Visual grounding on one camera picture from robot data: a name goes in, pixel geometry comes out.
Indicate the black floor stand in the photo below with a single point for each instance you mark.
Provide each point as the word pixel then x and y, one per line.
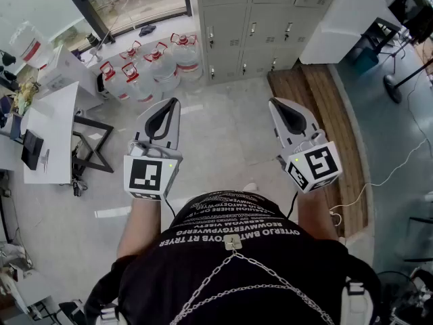
pixel 392 86

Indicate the water jug with red label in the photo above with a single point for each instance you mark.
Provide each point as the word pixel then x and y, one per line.
pixel 30 46

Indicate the black floor fan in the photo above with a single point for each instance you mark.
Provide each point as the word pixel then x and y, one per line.
pixel 395 296

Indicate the small white fixture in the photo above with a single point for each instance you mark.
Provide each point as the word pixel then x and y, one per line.
pixel 96 54

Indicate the black window frame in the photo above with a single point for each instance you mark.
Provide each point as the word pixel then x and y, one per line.
pixel 93 15

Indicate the dark cloth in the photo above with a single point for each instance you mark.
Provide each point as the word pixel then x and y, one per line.
pixel 147 29

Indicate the small silver stand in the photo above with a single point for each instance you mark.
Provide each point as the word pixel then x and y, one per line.
pixel 45 161

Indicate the person's black printed shirt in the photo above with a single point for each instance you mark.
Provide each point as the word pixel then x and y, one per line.
pixel 304 259

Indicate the white table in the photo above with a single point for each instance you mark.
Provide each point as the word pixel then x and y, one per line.
pixel 54 130

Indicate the black box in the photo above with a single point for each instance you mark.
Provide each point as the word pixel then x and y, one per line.
pixel 32 149

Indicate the black cup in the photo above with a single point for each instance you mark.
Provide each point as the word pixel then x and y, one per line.
pixel 91 39

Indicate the person's right forearm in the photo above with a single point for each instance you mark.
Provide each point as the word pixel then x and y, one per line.
pixel 318 215

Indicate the black computer monitor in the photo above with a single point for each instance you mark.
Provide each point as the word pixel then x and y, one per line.
pixel 416 9

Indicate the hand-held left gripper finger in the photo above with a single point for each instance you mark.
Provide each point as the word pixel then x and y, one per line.
pixel 143 118
pixel 175 127

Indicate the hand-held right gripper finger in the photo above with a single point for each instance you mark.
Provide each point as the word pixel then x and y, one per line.
pixel 279 130
pixel 306 118

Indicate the black metal rack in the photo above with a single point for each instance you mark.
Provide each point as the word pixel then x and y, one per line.
pixel 419 219

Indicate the teal bin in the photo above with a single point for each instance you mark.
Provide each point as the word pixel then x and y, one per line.
pixel 367 61

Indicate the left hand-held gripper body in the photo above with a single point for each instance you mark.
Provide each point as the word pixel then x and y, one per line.
pixel 145 176

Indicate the person's white shoe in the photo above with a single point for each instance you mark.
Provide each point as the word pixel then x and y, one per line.
pixel 250 187

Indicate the white cardboard box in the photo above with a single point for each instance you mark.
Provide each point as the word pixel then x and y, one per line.
pixel 64 73

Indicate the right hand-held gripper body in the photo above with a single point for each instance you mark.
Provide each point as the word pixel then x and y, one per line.
pixel 319 164

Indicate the grey metal locker cabinet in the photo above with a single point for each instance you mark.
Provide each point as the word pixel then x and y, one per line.
pixel 226 29

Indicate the black and white bin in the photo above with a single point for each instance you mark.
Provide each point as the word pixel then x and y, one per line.
pixel 101 85

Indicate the black metal table frame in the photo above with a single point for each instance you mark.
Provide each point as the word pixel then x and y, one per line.
pixel 98 166

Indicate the person's left forearm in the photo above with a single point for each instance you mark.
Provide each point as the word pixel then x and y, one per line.
pixel 142 222

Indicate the yellow flowers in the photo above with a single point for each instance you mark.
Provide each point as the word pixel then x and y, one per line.
pixel 27 93

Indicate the wooden platform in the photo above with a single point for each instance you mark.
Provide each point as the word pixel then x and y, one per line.
pixel 324 97

